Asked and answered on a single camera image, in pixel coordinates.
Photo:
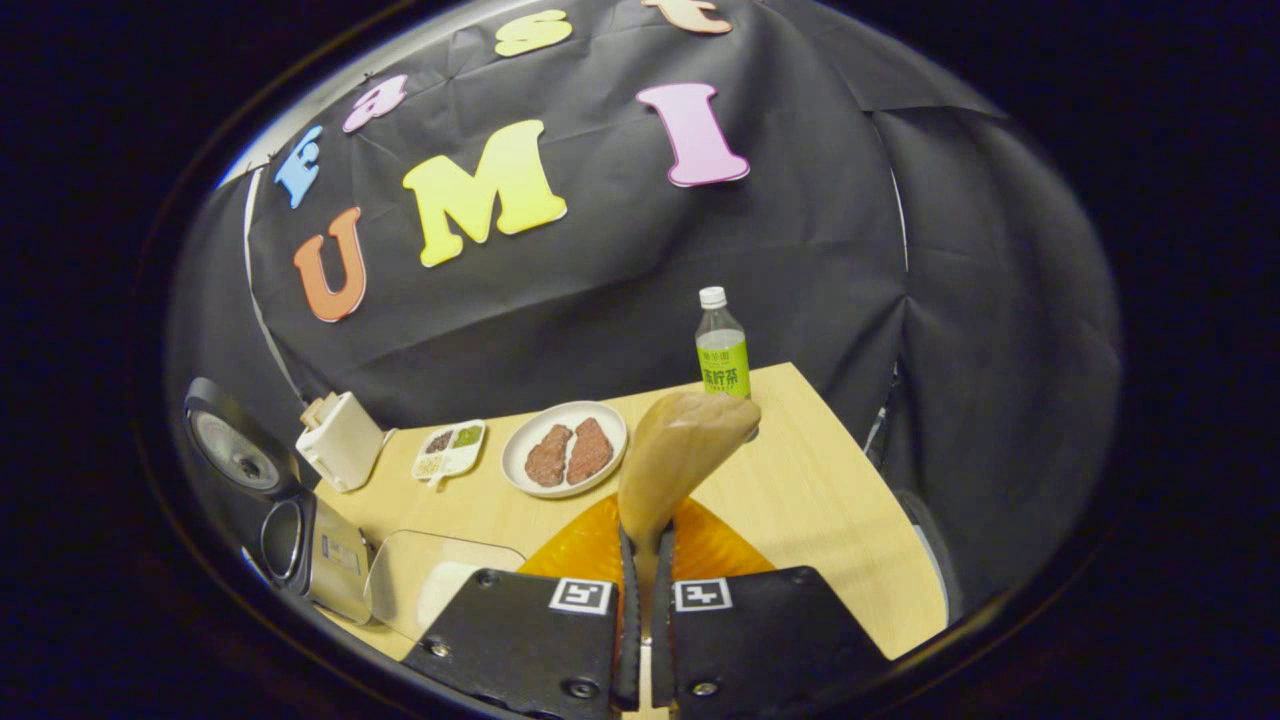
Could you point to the black backdrop cloth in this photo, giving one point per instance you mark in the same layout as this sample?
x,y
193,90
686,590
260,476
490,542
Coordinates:
x,y
800,250

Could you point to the wooden spoon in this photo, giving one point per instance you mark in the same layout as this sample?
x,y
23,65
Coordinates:
x,y
670,450

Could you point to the white round plate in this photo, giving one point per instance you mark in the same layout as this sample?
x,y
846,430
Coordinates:
x,y
560,415

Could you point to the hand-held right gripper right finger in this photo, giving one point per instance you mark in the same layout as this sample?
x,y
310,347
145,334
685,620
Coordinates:
x,y
770,640

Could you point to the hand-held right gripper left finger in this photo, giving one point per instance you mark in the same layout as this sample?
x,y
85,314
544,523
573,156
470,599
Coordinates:
x,y
530,650

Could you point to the brown meat piece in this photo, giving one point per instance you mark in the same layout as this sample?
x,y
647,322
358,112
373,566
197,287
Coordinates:
x,y
590,450
548,457

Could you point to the clear plastic rice container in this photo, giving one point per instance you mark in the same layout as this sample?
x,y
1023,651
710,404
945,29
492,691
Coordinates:
x,y
420,560

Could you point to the green label drink bottle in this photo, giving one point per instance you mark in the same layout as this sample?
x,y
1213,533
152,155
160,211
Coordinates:
x,y
722,350

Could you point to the black and silver rice cooker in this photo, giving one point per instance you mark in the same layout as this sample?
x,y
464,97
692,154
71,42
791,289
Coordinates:
x,y
335,560

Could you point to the white ceramic container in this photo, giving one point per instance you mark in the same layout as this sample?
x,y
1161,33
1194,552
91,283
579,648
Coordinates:
x,y
345,445

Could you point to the white divided condiment dish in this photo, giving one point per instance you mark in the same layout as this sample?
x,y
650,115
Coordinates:
x,y
450,452

